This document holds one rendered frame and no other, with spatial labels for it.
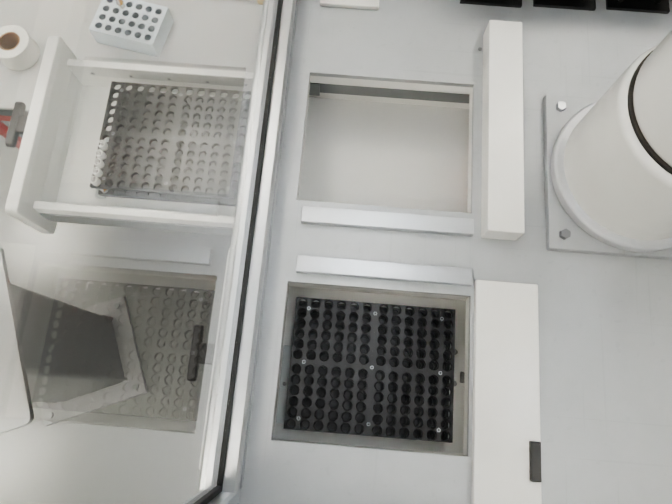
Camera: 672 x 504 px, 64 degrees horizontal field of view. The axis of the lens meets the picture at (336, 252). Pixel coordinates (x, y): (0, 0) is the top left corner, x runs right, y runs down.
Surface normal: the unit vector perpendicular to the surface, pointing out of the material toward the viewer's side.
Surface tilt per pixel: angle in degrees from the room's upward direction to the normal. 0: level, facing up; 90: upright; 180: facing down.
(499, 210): 0
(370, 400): 0
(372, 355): 0
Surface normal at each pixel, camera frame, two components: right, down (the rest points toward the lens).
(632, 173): -0.80, 0.58
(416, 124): 0.00, -0.25
